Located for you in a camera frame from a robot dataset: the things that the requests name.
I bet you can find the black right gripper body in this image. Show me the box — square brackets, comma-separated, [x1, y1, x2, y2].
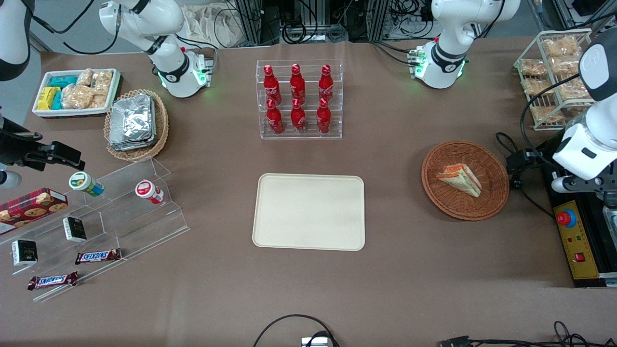
[0, 117, 57, 172]

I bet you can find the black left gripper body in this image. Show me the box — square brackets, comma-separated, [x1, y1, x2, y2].
[524, 148, 560, 175]

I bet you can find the plastic triangle sandwich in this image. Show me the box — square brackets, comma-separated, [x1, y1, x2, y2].
[436, 163, 483, 198]

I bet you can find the round brown wicker basket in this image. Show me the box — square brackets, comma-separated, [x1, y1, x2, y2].
[421, 140, 510, 222]

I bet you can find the oval light wicker basket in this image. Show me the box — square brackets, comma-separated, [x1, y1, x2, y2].
[103, 89, 170, 162]

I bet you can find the cream plastic tray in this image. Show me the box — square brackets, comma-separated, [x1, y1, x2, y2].
[252, 173, 366, 252]

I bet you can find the green lid yogurt cup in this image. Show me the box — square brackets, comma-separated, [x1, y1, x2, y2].
[68, 171, 105, 197]

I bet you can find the white rectangular snack bin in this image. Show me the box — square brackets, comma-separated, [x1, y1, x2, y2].
[32, 68, 121, 119]

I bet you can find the bagged pastry snack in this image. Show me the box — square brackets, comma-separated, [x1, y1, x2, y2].
[542, 37, 580, 58]
[530, 106, 563, 122]
[558, 79, 592, 101]
[519, 58, 548, 77]
[523, 78, 553, 96]
[549, 56, 582, 78]

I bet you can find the yellow snack pack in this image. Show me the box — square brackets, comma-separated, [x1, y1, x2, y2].
[37, 86, 61, 111]

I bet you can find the red emergency stop button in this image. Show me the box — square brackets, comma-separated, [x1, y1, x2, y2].
[556, 209, 578, 229]

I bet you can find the red cookie box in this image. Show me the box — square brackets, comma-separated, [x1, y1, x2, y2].
[0, 187, 69, 236]

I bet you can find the small black box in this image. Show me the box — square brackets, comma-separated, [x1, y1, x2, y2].
[62, 216, 88, 243]
[11, 239, 39, 267]

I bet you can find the silver foil packs stack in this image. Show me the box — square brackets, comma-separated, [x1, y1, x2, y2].
[108, 93, 158, 152]

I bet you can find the red lid yogurt cup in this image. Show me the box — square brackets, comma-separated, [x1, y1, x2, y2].
[134, 179, 165, 205]

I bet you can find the clear acrylic step display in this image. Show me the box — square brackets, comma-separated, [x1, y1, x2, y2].
[0, 156, 191, 303]

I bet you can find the yellow black control box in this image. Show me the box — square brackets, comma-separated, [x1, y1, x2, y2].
[543, 192, 617, 289]

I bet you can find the brown snickers bar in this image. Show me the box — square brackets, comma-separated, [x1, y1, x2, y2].
[27, 271, 79, 291]
[74, 248, 123, 266]

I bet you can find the beige cloth bag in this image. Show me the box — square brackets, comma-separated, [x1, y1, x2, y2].
[183, 4, 242, 49]

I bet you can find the red cola bottle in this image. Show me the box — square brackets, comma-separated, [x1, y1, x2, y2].
[289, 63, 307, 103]
[318, 64, 335, 101]
[266, 99, 285, 135]
[290, 98, 307, 133]
[263, 65, 282, 104]
[316, 98, 333, 135]

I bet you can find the clear acrylic bottle rack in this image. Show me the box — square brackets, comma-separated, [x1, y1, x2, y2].
[255, 59, 344, 140]

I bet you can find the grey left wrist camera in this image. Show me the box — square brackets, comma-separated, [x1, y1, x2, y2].
[550, 175, 580, 194]

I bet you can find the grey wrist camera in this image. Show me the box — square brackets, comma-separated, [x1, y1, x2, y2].
[550, 175, 580, 194]
[0, 170, 23, 189]

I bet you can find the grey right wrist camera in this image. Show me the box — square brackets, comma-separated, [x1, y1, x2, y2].
[0, 170, 23, 189]

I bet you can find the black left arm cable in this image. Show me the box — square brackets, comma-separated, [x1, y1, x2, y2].
[496, 72, 580, 220]

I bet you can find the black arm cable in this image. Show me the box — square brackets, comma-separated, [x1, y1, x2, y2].
[28, 0, 122, 56]
[496, 72, 580, 220]

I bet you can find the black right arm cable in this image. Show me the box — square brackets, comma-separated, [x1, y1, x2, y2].
[28, 0, 122, 56]

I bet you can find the white wire rack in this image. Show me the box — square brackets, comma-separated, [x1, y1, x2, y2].
[513, 28, 597, 132]

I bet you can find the black tangled cable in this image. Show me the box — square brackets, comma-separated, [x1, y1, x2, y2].
[438, 320, 617, 347]

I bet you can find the aluminium frame post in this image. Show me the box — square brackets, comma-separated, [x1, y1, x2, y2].
[365, 0, 390, 42]
[235, 0, 264, 47]

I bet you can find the black looped cable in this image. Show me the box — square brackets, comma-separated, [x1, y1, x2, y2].
[253, 314, 340, 347]

